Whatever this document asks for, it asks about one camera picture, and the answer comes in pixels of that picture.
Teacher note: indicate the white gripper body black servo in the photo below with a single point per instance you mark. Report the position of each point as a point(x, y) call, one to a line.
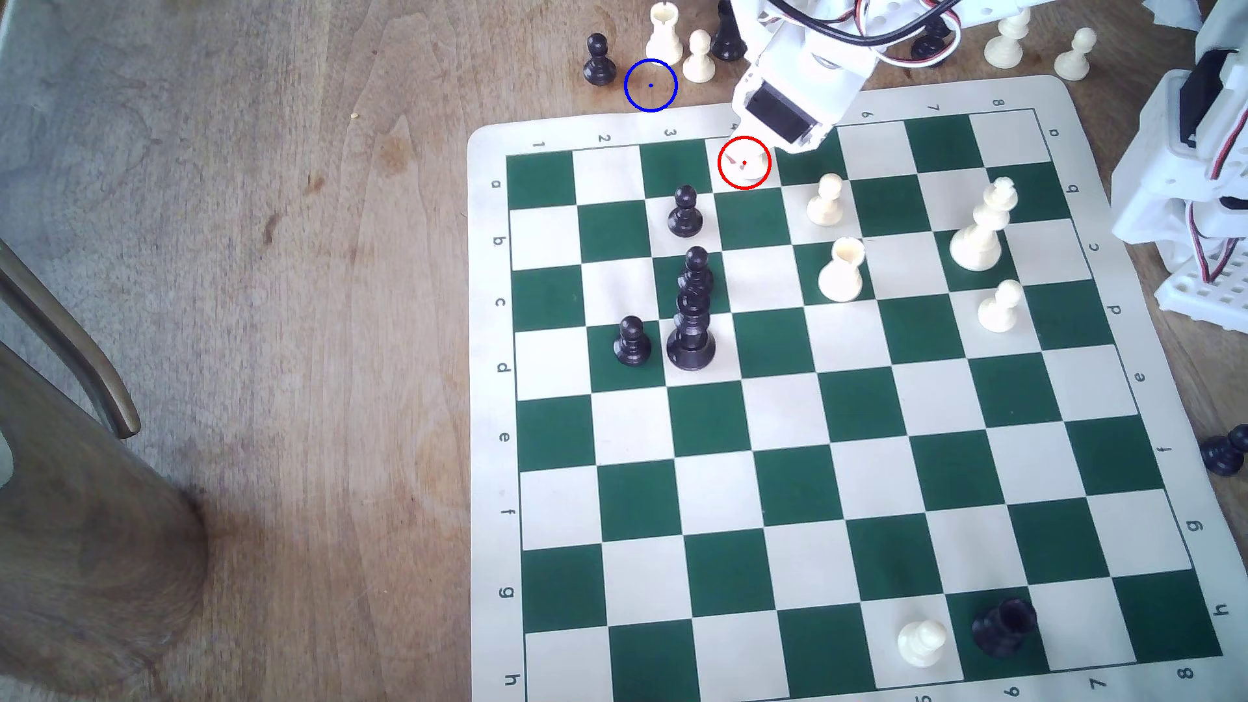
point(782, 117)

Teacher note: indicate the white pawn chess piece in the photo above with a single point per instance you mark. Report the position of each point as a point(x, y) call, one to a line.
point(747, 164)
point(998, 308)
point(1074, 57)
point(920, 643)
point(698, 58)
point(827, 203)

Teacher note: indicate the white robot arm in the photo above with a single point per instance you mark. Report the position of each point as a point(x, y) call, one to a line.
point(985, 12)

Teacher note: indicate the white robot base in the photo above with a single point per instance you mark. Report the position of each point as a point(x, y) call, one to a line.
point(1160, 185)

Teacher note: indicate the black rook chess piece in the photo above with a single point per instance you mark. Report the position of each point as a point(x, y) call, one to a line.
point(726, 34)

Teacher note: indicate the white rook chess piece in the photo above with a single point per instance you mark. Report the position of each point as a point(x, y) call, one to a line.
point(840, 275)
point(665, 34)

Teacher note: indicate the black pawn chess piece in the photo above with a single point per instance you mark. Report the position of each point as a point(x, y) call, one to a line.
point(1227, 451)
point(696, 265)
point(632, 343)
point(685, 214)
point(600, 60)

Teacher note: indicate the white bishop chess piece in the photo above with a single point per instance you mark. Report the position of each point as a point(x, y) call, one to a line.
point(1004, 47)

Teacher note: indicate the tall white queen chess piece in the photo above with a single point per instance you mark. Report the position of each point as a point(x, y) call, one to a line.
point(977, 244)

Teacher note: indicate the tall black king chess piece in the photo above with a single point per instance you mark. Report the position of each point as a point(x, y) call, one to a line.
point(690, 341)

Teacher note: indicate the bulky black chess piece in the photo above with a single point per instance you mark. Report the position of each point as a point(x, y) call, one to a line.
point(1004, 627)

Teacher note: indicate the white tissue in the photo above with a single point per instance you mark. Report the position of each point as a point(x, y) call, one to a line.
point(1173, 12)

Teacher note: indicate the green white chessboard mat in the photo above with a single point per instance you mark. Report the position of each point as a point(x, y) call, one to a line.
point(780, 487)

